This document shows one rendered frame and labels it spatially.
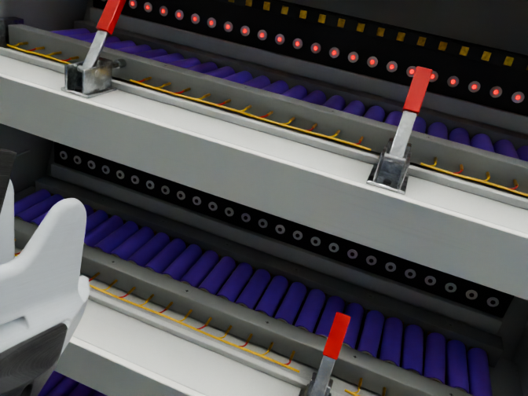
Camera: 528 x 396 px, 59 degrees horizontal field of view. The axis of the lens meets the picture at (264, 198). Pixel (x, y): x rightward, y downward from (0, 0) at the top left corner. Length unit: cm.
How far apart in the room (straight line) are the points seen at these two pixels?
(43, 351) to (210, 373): 26
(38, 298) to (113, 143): 25
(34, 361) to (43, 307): 2
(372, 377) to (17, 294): 32
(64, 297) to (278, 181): 20
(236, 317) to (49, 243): 28
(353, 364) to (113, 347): 20
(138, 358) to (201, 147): 19
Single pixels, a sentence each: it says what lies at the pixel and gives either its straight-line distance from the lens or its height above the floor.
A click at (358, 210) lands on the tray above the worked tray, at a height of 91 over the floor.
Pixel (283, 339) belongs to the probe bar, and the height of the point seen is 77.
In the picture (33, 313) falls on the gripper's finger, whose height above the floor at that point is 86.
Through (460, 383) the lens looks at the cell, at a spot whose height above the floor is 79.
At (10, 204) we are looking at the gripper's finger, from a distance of 21.
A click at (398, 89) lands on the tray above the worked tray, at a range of 51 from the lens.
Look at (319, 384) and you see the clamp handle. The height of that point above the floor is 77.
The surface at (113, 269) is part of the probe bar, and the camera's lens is 48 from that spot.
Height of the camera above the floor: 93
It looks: 6 degrees down
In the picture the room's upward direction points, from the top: 17 degrees clockwise
